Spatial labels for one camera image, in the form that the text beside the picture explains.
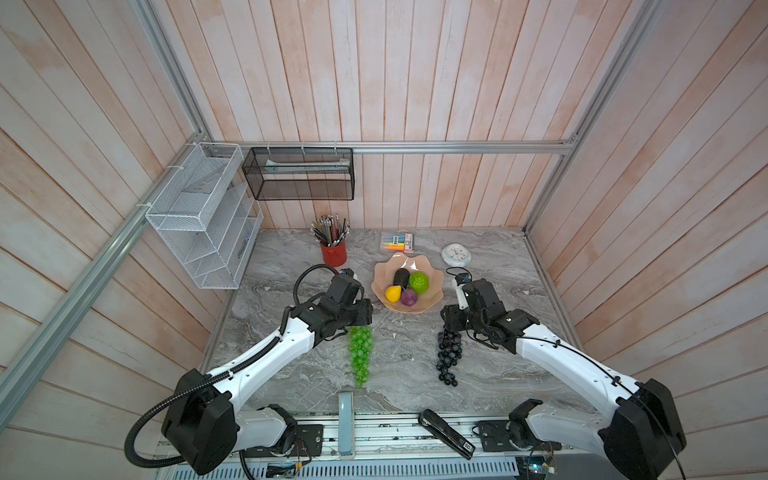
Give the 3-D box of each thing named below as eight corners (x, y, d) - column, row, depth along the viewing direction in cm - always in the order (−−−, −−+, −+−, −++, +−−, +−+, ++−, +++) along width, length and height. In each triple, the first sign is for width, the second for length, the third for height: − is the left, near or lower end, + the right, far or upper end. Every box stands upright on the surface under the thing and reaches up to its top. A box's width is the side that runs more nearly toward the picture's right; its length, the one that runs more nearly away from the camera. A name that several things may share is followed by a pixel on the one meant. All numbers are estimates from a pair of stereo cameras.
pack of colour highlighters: (382, 252, 116) (382, 248, 114) (382, 237, 121) (382, 233, 119) (415, 252, 116) (415, 248, 114) (413, 237, 121) (414, 233, 119)
